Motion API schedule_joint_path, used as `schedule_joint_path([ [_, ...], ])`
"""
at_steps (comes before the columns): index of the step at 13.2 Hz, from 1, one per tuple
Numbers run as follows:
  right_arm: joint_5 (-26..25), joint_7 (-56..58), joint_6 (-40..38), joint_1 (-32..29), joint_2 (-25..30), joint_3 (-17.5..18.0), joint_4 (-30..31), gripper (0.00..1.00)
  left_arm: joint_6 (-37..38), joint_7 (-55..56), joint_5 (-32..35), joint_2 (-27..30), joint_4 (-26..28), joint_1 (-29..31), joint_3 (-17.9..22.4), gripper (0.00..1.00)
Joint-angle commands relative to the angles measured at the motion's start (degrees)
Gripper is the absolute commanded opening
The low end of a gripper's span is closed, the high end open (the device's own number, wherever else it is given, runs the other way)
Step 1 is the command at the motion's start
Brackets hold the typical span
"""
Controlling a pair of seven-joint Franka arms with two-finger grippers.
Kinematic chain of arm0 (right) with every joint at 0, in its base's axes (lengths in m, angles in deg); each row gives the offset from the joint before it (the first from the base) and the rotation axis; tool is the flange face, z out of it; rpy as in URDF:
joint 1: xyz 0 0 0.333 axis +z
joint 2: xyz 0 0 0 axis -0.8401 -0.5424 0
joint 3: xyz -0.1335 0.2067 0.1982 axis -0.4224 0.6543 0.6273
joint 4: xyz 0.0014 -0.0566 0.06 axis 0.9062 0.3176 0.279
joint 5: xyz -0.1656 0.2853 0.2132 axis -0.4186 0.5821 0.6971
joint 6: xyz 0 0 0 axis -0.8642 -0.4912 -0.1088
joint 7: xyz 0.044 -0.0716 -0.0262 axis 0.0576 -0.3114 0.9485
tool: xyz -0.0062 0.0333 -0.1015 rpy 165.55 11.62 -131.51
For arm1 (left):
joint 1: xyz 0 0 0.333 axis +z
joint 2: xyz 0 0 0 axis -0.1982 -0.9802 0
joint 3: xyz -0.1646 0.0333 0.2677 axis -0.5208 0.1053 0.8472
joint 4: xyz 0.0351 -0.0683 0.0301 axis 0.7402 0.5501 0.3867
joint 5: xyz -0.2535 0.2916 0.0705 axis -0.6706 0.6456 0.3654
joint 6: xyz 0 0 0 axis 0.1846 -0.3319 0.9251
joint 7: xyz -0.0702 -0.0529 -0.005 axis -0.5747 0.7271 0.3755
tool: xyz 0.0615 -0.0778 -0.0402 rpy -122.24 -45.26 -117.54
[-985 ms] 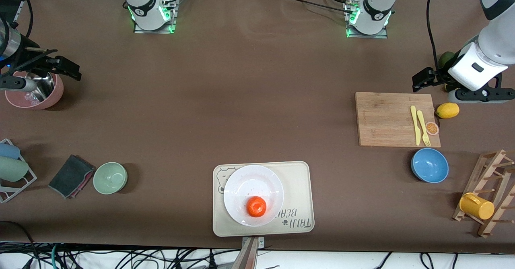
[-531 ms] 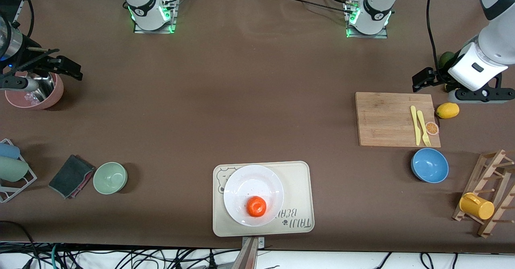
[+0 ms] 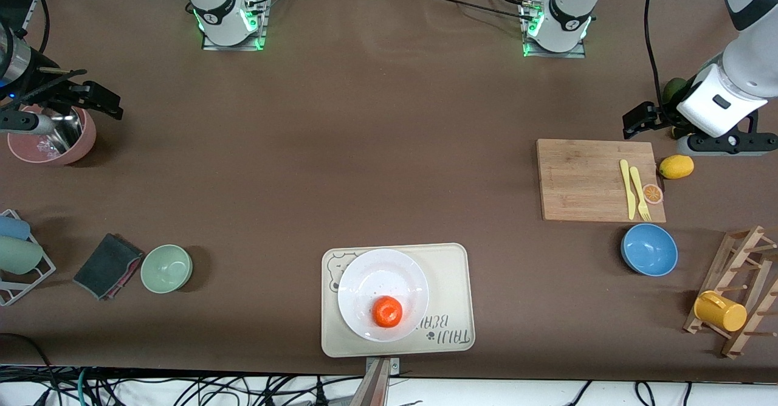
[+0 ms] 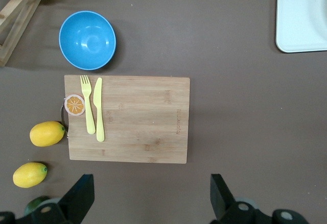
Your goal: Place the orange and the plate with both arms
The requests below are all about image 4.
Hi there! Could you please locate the yellow plastic fork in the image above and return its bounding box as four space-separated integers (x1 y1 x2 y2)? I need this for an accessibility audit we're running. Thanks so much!
80 74 96 135

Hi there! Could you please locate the wooden mug rack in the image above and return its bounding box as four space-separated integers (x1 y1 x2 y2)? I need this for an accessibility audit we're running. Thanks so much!
0 0 53 66

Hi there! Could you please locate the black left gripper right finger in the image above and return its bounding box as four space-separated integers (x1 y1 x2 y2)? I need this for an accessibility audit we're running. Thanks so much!
209 173 271 224

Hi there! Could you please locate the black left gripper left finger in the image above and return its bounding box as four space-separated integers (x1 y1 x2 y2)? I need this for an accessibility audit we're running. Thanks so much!
15 174 95 224

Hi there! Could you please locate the toy orange slice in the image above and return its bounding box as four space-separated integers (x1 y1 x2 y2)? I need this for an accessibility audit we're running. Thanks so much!
63 93 86 116

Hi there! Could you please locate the yellow plastic knife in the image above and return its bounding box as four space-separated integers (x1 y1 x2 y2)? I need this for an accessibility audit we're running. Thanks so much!
92 77 106 142

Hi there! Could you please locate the beige tray with bear print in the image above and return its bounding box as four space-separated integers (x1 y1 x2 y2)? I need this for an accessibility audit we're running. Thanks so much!
275 0 327 54

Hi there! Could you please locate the yellow lemon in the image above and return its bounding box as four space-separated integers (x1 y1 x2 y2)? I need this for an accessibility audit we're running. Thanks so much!
29 121 66 147
12 162 48 189

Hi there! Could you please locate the blue bowl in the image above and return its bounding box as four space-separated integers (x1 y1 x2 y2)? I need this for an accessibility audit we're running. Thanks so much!
59 11 117 71

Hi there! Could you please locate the wooden cutting board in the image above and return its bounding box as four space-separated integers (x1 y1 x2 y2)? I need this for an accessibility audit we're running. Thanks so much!
60 74 191 164

